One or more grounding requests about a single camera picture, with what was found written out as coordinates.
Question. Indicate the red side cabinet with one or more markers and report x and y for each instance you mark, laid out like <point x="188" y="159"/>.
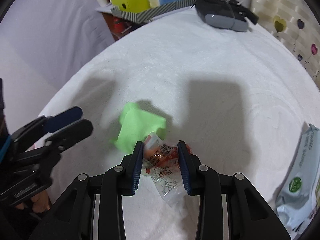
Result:
<point x="118" y="26"/>

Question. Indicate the striped cardboard tray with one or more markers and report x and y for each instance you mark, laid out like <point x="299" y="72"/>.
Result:
<point x="147" y="15"/>

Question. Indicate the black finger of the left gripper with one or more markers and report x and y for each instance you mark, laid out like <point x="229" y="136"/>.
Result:
<point x="68" y="136"/>
<point x="39" y="127"/>

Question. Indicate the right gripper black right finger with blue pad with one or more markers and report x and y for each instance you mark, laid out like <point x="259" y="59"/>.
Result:
<point x="249" y="215"/>

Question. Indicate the black camera mount with cable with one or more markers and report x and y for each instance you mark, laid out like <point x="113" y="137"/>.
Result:
<point x="2" y="105"/>

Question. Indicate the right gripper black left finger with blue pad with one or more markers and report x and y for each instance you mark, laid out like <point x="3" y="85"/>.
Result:
<point x="72" y="215"/>

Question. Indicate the red snack packet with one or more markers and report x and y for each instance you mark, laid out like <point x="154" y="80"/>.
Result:
<point x="160" y="163"/>

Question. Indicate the light blue wet wipes pack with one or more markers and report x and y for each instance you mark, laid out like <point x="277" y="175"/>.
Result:
<point x="298" y="199"/>

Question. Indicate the lime green storage box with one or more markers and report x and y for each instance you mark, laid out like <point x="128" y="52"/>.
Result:
<point x="135" y="6"/>

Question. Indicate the grey black VR headset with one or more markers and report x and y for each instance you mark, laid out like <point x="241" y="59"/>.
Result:
<point x="225" y="14"/>

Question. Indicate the small green cloth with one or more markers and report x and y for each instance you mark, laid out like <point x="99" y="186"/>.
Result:
<point x="135" y="125"/>

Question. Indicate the person's left hand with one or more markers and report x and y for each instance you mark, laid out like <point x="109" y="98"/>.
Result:
<point x="39" y="203"/>

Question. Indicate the heart pattern curtain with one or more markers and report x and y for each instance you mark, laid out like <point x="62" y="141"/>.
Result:
<point x="294" y="24"/>

